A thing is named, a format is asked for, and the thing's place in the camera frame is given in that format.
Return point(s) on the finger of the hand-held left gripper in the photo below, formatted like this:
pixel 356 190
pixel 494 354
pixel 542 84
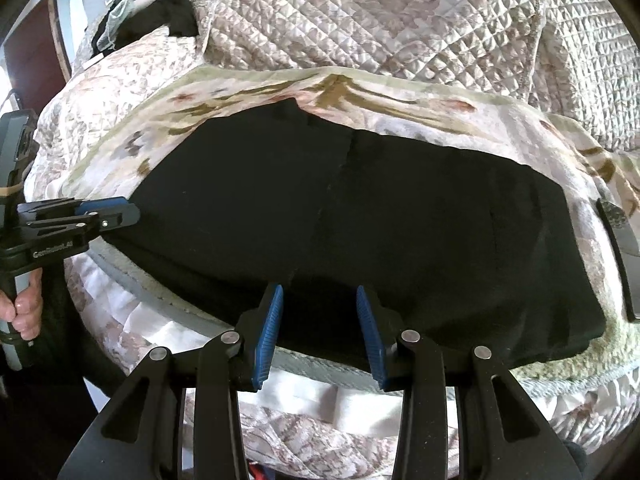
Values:
pixel 102 205
pixel 117 220

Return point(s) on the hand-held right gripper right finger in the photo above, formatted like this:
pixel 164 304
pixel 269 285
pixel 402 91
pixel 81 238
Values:
pixel 371 332

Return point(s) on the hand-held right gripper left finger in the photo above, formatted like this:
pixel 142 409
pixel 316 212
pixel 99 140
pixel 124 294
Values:
pixel 267 330

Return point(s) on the black pants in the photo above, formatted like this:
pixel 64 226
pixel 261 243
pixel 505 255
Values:
pixel 350 240

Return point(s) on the person's left hand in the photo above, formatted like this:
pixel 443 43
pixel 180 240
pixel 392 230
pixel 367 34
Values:
pixel 22 305

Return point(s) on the brown wooden door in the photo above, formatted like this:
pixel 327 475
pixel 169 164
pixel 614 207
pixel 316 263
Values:
pixel 35 60

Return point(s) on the floral bed sheet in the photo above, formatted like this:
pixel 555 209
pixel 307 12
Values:
pixel 300 440

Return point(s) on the white mesh cloth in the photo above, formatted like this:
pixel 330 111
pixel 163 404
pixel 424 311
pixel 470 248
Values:
pixel 120 20

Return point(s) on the black garment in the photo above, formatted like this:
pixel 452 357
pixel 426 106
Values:
pixel 172 15

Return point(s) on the fluffy floral blanket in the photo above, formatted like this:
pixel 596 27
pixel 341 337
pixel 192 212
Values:
pixel 360 87

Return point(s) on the black phone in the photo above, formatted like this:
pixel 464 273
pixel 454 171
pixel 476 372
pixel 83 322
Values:
pixel 625 240

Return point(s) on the quilted bedspread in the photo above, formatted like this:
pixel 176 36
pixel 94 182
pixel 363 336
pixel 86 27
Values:
pixel 375 10

